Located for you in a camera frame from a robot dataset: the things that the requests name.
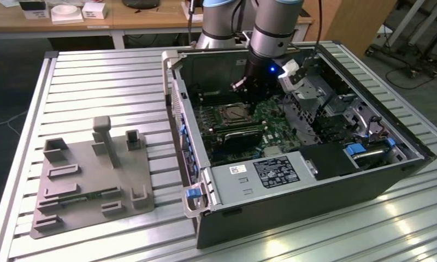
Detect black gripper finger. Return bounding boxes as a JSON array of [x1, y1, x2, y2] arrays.
[[229, 76, 254, 98], [249, 79, 274, 115]]

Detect silver CPU plate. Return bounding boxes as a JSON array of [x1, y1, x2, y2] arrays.
[[226, 106, 246, 120]]

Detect metal socket cover frame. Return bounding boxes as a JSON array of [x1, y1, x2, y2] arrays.
[[217, 103, 254, 125]]

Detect RAM slot bank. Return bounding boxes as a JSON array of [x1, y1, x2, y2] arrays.
[[202, 122, 264, 136], [197, 90, 249, 106]]

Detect CPU socket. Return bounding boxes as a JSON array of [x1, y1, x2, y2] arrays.
[[217, 102, 256, 126]]

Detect grey metal drive cage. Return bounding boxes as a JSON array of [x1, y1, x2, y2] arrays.
[[282, 54, 353, 145]]

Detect green motherboard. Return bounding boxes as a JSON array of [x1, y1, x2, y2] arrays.
[[193, 88, 304, 168]]

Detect black graphics card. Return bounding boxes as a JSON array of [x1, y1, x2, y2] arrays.
[[216, 128, 264, 154]]

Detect wooden cabinet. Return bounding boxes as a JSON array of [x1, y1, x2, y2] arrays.
[[305, 0, 398, 58]]

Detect black plastic shroud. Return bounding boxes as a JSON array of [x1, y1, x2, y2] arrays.
[[298, 142, 362, 181]]

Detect metal wheeled stand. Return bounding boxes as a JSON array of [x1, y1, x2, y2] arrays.
[[364, 0, 437, 80]]

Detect blue disk carrier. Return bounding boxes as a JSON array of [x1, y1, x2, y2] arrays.
[[342, 143, 368, 159]]

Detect grey power supply unit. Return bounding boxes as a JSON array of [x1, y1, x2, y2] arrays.
[[208, 151, 321, 206]]

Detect wooden desk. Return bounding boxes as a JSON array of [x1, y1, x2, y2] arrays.
[[0, 0, 314, 50]]

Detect black round object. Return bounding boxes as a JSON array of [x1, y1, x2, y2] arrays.
[[121, 0, 161, 9]]

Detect black open PC case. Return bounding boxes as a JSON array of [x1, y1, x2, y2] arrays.
[[161, 43, 437, 249]]

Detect white printed box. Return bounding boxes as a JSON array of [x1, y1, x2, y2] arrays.
[[81, 1, 108, 20]]

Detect grey parts rack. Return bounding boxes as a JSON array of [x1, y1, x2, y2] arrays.
[[28, 115, 156, 240]]

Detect white round holder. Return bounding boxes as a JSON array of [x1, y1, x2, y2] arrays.
[[49, 4, 85, 26]]

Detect green RAM stick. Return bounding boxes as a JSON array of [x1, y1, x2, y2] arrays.
[[58, 190, 105, 206]]

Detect white box black top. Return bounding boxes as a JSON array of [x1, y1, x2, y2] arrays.
[[18, 0, 48, 20]]

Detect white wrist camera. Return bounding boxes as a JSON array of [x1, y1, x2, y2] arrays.
[[277, 60, 309, 92]]

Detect coloured wire bundle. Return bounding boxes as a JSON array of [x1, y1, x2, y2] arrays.
[[365, 116, 389, 141]]

